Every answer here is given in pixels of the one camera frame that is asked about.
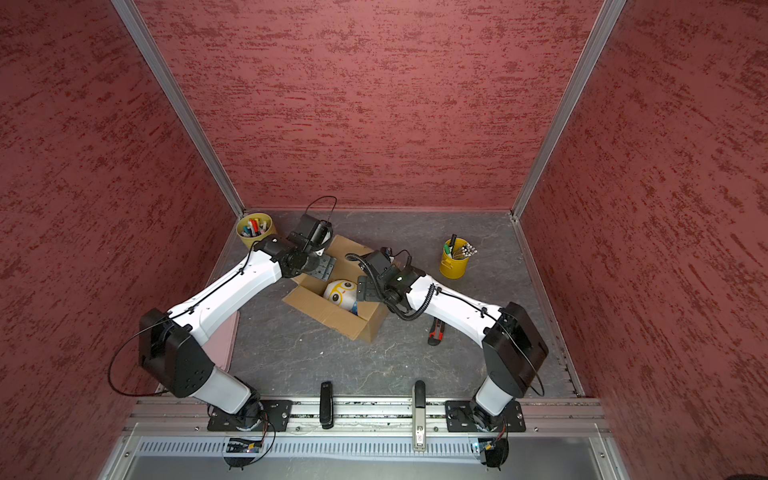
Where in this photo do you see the brown cardboard express box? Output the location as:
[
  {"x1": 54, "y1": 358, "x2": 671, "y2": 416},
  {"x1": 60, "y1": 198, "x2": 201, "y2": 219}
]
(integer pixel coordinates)
[{"x1": 283, "y1": 235, "x2": 389, "y2": 343}]

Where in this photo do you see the white yellow toy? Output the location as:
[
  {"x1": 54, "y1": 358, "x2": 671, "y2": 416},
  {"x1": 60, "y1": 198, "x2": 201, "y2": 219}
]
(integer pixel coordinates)
[{"x1": 323, "y1": 280, "x2": 358, "y2": 315}]

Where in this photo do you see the red black utility knife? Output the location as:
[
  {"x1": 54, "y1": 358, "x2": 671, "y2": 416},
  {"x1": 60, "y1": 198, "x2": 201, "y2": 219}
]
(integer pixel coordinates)
[{"x1": 427, "y1": 318, "x2": 445, "y2": 346}]

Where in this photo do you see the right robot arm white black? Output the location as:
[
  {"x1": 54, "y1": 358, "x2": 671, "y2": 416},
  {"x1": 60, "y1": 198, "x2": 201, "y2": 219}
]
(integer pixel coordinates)
[{"x1": 345, "y1": 251, "x2": 549, "y2": 419}]

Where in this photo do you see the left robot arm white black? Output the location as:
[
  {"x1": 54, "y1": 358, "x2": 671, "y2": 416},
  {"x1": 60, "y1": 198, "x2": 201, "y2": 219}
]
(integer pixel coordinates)
[{"x1": 138, "y1": 230, "x2": 333, "y2": 423}]

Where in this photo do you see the yellow pen cup left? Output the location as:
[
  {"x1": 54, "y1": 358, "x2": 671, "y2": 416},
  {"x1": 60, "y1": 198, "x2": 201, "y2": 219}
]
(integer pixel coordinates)
[{"x1": 235, "y1": 213, "x2": 277, "y2": 248}]

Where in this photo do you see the yellow pen cup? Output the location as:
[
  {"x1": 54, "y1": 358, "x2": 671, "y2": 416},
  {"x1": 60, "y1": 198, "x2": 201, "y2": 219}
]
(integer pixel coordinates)
[
  {"x1": 235, "y1": 213, "x2": 277, "y2": 248},
  {"x1": 439, "y1": 234, "x2": 477, "y2": 280}
]

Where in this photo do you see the yellow pen cup right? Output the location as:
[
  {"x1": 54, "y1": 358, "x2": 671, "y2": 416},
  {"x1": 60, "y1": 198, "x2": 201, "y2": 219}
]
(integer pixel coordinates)
[{"x1": 439, "y1": 234, "x2": 477, "y2": 280}]

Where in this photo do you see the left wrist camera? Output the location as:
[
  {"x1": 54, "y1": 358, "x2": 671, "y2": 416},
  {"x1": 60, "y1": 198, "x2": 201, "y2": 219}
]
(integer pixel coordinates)
[{"x1": 290, "y1": 213, "x2": 333, "y2": 252}]

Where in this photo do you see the grey black clamp handle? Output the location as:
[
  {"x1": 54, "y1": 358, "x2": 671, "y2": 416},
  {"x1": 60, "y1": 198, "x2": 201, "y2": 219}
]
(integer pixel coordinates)
[{"x1": 412, "y1": 380, "x2": 427, "y2": 453}]

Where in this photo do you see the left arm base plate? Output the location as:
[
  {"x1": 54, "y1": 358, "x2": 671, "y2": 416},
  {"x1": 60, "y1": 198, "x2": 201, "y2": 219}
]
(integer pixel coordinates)
[{"x1": 207, "y1": 399, "x2": 294, "y2": 434}]

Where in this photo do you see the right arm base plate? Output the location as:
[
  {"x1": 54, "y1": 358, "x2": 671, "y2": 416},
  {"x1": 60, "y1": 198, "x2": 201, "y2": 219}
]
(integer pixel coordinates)
[{"x1": 444, "y1": 400, "x2": 526, "y2": 433}]

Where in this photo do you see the aluminium frame rail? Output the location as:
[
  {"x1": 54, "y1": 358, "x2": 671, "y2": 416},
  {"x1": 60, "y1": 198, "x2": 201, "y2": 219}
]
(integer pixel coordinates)
[{"x1": 121, "y1": 396, "x2": 613, "y2": 438}]

